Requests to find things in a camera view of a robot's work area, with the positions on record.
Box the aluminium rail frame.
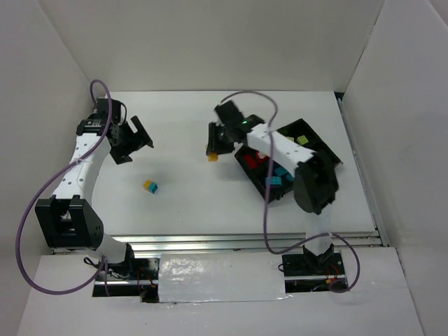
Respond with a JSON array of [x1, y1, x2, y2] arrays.
[[52, 91, 390, 302]]

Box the black four-compartment tray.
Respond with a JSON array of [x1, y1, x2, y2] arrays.
[[234, 119, 339, 214]]

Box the teal lego under yellow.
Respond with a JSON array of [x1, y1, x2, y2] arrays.
[[147, 182, 158, 194]]

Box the yellow long lego brick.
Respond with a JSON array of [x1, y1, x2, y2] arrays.
[[207, 153, 218, 162]]

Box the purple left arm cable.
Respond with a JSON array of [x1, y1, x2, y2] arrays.
[[17, 79, 115, 298]]

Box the white foil cover plate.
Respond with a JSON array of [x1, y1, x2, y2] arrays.
[[158, 252, 287, 303]]

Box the yellow lego on teal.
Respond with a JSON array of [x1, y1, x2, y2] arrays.
[[143, 180, 153, 191]]

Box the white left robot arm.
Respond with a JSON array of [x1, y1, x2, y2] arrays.
[[35, 98, 153, 277]]

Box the teal rounded lego brick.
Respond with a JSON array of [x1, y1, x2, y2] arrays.
[[274, 167, 288, 176]]

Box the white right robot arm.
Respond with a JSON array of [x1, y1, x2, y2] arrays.
[[206, 100, 339, 269]]

